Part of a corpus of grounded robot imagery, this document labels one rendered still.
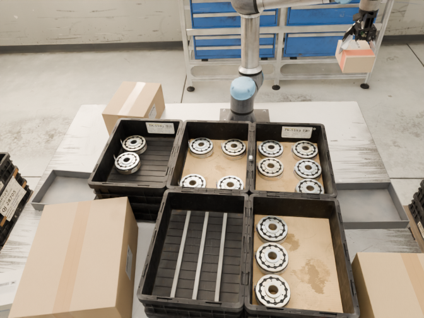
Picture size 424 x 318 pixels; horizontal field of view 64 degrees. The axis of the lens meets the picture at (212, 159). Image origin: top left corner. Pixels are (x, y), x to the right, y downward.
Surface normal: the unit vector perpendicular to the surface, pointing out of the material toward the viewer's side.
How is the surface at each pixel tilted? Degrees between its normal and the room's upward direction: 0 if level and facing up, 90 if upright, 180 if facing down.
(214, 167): 0
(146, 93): 0
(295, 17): 90
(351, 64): 90
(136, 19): 90
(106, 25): 90
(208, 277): 0
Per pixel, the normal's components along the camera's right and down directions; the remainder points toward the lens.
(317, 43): -0.05, 0.70
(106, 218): -0.05, -0.71
